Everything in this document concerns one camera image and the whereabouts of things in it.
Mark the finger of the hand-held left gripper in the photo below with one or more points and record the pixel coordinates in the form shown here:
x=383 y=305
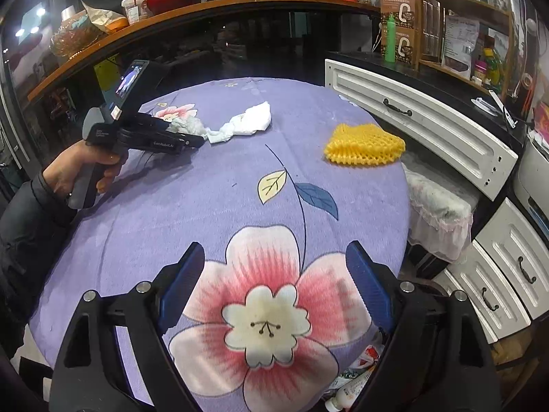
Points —
x=194 y=141

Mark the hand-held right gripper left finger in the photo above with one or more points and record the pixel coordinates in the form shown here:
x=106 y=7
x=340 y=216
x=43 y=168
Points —
x=182 y=283

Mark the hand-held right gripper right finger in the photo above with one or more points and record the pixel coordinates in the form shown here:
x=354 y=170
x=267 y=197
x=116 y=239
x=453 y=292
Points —
x=371 y=287

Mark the white tissue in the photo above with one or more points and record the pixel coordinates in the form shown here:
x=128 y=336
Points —
x=191 y=125
x=248 y=120

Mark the yellow foam fruit net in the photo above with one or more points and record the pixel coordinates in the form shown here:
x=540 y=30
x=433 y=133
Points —
x=364 y=146

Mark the person's left forearm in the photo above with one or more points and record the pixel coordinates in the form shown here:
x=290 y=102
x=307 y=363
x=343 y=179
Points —
x=25 y=231

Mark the person's left hand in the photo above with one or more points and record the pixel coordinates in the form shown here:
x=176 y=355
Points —
x=64 y=171

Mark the purple floral tablecloth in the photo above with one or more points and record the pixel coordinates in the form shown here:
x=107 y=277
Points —
x=193 y=189

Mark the stool with lace cover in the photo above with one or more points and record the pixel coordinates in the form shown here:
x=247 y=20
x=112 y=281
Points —
x=437 y=206

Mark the white plastic bottle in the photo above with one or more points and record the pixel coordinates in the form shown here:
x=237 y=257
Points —
x=347 y=395

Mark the gold glass bowl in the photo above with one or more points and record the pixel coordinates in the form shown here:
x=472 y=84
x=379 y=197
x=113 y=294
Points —
x=75 y=36

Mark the kraft snack bag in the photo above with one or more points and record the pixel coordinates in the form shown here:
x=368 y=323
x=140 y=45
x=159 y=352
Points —
x=103 y=19

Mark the wooden counter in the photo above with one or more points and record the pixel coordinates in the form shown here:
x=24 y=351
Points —
x=214 y=6

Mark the white drawer unit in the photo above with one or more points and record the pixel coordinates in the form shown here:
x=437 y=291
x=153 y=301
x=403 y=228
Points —
x=510 y=257

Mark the long white drawer cabinet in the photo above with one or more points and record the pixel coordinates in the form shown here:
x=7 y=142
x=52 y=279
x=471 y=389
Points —
x=429 y=128

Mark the white printer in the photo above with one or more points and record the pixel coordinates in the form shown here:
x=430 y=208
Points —
x=536 y=180

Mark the white hair tool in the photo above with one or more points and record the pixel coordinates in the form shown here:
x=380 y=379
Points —
x=508 y=116

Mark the green plastic bottle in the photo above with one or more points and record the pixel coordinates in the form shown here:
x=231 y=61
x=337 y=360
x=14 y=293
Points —
x=390 y=40

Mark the brown printed box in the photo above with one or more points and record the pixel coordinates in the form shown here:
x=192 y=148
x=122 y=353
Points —
x=405 y=49
x=403 y=10

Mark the wooden shelf rack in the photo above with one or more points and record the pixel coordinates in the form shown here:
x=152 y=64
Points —
x=463 y=2

